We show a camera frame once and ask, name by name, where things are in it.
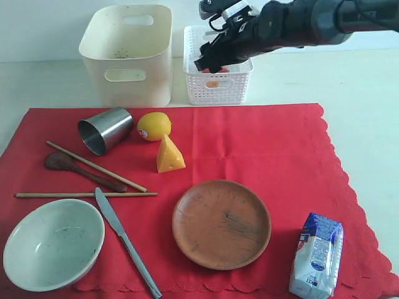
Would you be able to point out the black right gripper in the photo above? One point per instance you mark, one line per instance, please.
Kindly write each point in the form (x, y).
(259, 35)

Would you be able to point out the red toy sausage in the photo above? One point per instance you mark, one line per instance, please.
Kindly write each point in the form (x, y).
(224, 69)

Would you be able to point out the yellow lemon with sticker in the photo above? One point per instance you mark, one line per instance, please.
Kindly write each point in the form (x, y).
(152, 126)

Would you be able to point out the yellow cheese wedge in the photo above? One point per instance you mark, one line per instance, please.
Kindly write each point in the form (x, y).
(169, 157)

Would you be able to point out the blue white milk carton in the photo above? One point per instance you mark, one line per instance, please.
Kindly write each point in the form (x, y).
(315, 268)

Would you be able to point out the breaded chicken nugget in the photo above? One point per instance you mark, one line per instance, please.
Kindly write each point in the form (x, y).
(212, 84)

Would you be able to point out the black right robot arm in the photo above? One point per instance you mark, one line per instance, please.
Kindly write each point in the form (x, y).
(317, 22)

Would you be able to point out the white perforated plastic basket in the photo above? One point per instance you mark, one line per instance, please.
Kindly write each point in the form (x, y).
(233, 85)

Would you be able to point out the cream plastic storage bin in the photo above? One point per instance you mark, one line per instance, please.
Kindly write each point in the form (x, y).
(126, 50)

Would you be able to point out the stainless steel cup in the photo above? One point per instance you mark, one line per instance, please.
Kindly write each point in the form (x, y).
(102, 132)

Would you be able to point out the red scalloped table cloth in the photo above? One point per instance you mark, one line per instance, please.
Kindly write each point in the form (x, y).
(281, 152)

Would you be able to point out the upper wooden chopstick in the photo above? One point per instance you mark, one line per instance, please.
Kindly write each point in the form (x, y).
(97, 167)

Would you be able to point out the wooden chopstick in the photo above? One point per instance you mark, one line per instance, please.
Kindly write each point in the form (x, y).
(97, 167)
(83, 194)

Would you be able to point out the brown wooden plate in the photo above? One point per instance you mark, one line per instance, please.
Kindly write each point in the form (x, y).
(221, 225)

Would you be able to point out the dark wooden spoon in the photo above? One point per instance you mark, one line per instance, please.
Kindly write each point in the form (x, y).
(61, 161)

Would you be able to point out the stainless steel table knife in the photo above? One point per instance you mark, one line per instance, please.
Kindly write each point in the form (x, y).
(115, 223)

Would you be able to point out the lower wooden chopstick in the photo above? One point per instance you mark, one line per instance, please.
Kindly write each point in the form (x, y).
(83, 194)

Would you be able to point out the pale green bowl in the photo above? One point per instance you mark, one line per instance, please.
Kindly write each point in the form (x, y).
(54, 246)

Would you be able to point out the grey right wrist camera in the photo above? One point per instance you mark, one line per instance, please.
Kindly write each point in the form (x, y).
(225, 8)

